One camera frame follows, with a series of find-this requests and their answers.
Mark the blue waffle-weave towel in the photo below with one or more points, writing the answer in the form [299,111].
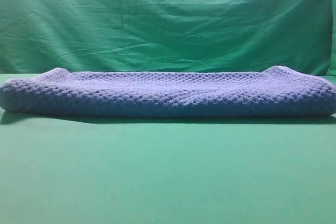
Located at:
[276,91]

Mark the green backdrop cloth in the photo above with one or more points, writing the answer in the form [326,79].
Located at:
[167,35]

